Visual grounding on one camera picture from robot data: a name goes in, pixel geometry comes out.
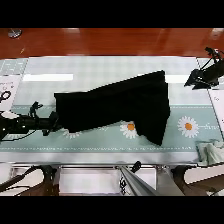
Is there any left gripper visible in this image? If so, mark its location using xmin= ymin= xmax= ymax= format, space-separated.
xmin=48 ymin=111 xmax=64 ymax=136

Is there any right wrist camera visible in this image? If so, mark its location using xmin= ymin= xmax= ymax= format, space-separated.
xmin=204 ymin=46 xmax=224 ymax=62

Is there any small round grey object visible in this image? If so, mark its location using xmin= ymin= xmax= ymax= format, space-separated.
xmin=8 ymin=28 xmax=23 ymax=39

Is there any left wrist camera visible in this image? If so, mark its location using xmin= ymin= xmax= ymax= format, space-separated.
xmin=28 ymin=101 xmax=44 ymax=118

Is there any black cable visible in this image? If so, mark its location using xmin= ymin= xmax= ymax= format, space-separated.
xmin=0 ymin=129 xmax=38 ymax=142

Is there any black garment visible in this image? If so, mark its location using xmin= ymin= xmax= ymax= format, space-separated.
xmin=53 ymin=69 xmax=172 ymax=147

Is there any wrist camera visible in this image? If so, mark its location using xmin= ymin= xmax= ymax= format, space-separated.
xmin=28 ymin=101 xmax=44 ymax=118
xmin=204 ymin=46 xmax=224 ymax=62

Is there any pale green garment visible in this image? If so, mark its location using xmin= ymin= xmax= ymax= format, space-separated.
xmin=195 ymin=139 xmax=224 ymax=167

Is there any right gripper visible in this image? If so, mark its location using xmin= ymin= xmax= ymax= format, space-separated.
xmin=183 ymin=67 xmax=218 ymax=91

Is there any silver frame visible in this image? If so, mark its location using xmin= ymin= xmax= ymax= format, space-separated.
xmin=0 ymin=161 xmax=224 ymax=197

